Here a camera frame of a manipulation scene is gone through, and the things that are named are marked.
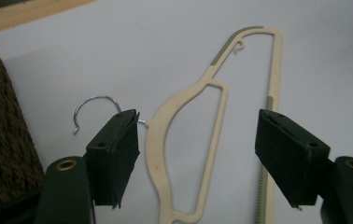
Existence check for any white table mat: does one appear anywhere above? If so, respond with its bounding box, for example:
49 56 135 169
0 0 353 224

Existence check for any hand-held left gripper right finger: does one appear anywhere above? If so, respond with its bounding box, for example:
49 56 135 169
254 108 332 209

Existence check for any beige clothes hanger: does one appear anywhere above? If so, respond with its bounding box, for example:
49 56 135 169
72 25 284 224

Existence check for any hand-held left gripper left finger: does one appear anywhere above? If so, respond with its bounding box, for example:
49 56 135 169
85 108 141 209

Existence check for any wooden table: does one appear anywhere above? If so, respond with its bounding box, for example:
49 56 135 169
0 0 94 36

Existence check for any brown woven basket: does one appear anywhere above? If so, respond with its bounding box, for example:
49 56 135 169
0 35 47 213

